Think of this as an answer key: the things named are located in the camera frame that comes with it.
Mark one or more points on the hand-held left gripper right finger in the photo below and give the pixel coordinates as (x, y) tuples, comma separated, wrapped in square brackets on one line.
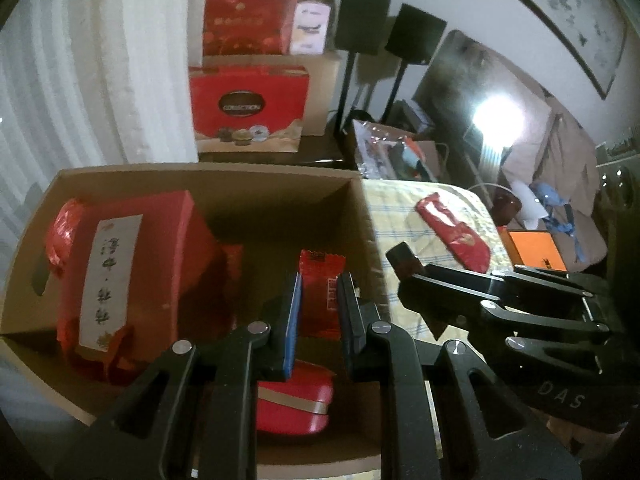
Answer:
[(348, 322)]

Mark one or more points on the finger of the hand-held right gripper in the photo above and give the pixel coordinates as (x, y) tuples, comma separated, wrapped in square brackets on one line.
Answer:
[(465, 280), (435, 305)]

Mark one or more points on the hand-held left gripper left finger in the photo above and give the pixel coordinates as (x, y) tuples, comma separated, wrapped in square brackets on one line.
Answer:
[(291, 330)]

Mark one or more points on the red snack packet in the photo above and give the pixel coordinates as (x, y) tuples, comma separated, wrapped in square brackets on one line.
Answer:
[(322, 285)]

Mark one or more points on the brown cardboard box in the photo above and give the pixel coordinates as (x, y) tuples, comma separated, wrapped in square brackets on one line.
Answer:
[(280, 200)]

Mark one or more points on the red gift box white label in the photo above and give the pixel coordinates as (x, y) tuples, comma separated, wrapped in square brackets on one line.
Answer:
[(160, 270)]

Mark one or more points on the red envelope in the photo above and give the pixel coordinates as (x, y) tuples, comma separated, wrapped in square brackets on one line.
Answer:
[(455, 232)]

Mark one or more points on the red round tin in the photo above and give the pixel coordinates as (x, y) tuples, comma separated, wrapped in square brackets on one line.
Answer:
[(295, 405)]

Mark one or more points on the orange flat box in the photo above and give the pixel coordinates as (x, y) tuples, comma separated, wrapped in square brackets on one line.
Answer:
[(537, 250)]

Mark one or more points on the checkered tablecloth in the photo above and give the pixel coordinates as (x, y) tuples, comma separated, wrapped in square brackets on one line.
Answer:
[(390, 220)]

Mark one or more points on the white paper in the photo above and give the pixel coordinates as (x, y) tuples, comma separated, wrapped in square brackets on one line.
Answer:
[(527, 205)]

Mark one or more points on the blue ribbon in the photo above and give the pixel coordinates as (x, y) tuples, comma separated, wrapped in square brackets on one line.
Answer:
[(555, 205)]

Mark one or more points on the brown paper bag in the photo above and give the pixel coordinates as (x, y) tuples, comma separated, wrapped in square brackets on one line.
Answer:
[(432, 160)]

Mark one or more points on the clear plastic bag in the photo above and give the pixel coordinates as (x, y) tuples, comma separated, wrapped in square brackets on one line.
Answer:
[(385, 145)]

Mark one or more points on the sofa with beige cover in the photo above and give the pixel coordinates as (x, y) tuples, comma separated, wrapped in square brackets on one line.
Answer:
[(550, 145)]

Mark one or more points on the guitar amplifier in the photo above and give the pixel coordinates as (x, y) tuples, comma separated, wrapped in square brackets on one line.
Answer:
[(620, 165)]

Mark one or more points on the black speaker stand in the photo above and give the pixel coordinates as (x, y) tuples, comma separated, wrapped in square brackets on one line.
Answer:
[(345, 95), (394, 90)]

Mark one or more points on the red chocolate box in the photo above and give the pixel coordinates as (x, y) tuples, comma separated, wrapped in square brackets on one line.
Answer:
[(245, 105)]

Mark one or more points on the red foil wrapped ball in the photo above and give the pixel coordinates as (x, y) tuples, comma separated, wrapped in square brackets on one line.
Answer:
[(65, 230)]

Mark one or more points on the black speaker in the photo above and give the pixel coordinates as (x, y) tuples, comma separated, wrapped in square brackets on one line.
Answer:
[(362, 17), (415, 35)]

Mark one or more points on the small white box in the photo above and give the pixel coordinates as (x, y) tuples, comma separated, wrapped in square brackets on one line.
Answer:
[(310, 27)]

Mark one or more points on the framed ink painting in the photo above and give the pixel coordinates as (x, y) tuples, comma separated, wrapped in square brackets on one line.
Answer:
[(565, 0)]

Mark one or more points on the large red gift box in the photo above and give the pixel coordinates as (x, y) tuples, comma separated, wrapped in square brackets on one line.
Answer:
[(245, 20)]

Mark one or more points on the white curtain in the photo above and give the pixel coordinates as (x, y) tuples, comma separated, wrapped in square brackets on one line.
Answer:
[(100, 60)]

